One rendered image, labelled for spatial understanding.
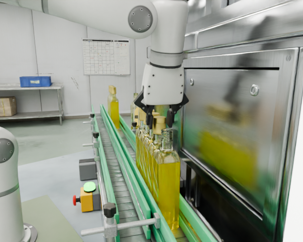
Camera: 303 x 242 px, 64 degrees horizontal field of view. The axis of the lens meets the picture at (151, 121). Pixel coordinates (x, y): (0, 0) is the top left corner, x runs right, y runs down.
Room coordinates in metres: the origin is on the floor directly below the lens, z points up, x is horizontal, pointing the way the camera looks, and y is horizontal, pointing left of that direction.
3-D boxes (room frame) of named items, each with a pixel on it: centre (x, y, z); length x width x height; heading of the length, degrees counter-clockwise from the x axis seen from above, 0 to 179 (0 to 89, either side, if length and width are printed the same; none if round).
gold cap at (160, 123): (0.62, -0.02, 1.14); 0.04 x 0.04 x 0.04
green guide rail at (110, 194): (1.33, 0.31, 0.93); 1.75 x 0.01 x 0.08; 15
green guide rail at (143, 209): (1.35, 0.24, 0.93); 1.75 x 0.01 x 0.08; 15
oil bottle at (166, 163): (0.57, -0.04, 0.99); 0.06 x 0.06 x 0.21; 16
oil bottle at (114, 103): (1.63, 0.25, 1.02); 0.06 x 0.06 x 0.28; 15
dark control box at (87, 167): (1.12, 0.32, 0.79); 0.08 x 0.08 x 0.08; 15
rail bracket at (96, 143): (1.02, 0.27, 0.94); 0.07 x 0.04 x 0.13; 105
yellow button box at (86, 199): (0.85, 0.24, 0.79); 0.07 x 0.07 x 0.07; 15
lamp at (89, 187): (0.86, 0.24, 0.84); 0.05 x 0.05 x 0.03
